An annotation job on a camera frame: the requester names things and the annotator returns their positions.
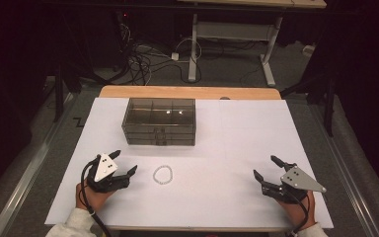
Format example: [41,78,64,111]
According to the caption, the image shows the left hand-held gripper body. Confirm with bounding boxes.
[86,153,131,194]

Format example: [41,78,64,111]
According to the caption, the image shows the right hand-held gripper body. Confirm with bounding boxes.
[261,162,328,204]

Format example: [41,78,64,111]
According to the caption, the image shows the white pearl bead bracelet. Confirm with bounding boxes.
[152,164,174,186]

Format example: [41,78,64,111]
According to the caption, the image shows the smoked clear drawer organiser box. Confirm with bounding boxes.
[121,97,197,147]

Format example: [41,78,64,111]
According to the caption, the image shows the person's left hand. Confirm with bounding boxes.
[75,182,116,213]

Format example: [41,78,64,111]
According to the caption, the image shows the person's right hand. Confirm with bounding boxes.
[277,192,317,230]

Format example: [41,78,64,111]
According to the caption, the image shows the black metal stand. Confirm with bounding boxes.
[52,62,83,123]
[280,72,338,138]

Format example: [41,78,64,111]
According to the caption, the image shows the dark curtain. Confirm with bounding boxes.
[309,0,379,198]
[0,0,58,205]

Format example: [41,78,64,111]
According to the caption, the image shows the black power strip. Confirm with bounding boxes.
[116,10,132,38]

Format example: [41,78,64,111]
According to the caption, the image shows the white-framed wooden desk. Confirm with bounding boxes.
[177,0,328,87]

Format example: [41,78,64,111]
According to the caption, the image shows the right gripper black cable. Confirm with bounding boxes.
[284,189,311,237]

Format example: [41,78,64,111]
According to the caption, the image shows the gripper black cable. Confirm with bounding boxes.
[79,154,113,237]
[284,189,311,237]

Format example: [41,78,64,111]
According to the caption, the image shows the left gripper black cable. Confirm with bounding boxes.
[79,154,113,237]

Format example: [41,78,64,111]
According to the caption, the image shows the metal floor rail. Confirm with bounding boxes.
[310,105,379,237]
[0,93,80,237]

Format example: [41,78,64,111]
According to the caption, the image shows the tangle of black floor cables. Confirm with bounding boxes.
[116,29,205,87]

